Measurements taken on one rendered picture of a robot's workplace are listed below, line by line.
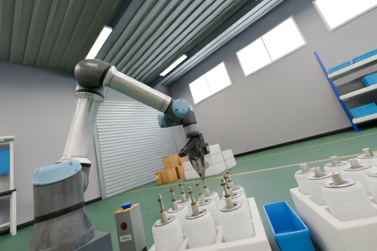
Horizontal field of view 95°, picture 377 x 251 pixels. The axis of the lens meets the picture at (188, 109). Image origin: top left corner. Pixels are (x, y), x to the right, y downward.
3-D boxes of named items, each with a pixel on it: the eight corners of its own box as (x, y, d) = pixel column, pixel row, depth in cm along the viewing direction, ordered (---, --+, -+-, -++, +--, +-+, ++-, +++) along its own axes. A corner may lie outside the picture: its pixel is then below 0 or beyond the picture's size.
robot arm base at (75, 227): (30, 272, 37) (28, 221, 39) (22, 260, 46) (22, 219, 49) (103, 235, 48) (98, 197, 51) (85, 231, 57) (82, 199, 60)
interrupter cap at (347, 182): (363, 184, 45) (362, 181, 45) (332, 191, 47) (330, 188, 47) (345, 179, 52) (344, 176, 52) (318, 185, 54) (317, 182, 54)
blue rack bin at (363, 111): (353, 118, 395) (349, 110, 400) (376, 112, 371) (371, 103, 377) (355, 119, 357) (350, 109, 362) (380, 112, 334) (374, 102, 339)
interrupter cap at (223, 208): (220, 206, 60) (219, 204, 60) (242, 201, 59) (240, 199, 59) (218, 214, 53) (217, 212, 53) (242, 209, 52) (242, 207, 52)
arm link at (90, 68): (81, 40, 65) (194, 99, 75) (85, 58, 74) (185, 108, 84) (61, 62, 59) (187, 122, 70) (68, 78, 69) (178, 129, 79)
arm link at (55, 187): (24, 221, 42) (23, 164, 45) (43, 212, 53) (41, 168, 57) (82, 203, 47) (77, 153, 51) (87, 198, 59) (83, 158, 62)
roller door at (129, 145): (102, 199, 469) (88, 96, 549) (101, 199, 477) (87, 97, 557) (183, 170, 708) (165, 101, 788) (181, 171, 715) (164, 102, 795)
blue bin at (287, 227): (327, 274, 52) (309, 229, 55) (289, 278, 54) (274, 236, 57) (295, 227, 80) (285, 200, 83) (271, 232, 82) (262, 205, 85)
